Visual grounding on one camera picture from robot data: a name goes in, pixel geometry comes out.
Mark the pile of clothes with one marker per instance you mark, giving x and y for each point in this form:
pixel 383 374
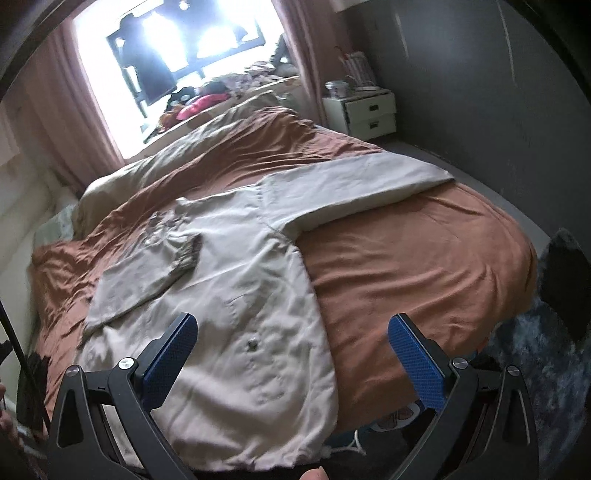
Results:
pixel 217 94

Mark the beige duvet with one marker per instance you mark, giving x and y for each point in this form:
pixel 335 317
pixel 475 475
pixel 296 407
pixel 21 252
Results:
pixel 184 157

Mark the pale green pillow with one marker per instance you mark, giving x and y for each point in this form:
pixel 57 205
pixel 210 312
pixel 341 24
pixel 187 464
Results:
pixel 60 221

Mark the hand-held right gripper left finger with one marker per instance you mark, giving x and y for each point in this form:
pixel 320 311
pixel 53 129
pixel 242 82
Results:
pixel 171 360

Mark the beige jacket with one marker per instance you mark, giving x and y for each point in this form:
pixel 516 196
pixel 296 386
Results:
pixel 231 295

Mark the white nightstand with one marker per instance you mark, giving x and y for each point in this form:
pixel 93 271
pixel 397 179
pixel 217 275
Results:
pixel 364 113

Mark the dark shaggy rug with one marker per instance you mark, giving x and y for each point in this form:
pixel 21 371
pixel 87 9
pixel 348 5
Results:
pixel 531 350

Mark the bed with rust-brown duvet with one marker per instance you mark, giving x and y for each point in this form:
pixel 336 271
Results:
pixel 415 258

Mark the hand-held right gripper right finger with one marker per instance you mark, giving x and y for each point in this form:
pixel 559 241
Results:
pixel 413 360

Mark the window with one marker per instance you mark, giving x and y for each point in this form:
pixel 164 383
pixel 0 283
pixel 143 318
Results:
pixel 212 41

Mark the striped bag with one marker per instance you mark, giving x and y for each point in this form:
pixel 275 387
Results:
pixel 358 71

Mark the cartoon printed cloth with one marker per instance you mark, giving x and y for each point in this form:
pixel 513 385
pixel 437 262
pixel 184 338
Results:
pixel 392 417

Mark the dark hanging garment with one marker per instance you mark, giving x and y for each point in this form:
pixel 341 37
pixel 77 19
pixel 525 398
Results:
pixel 147 60

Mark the pink curtain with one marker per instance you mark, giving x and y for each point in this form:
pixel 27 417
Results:
pixel 304 55
pixel 60 115

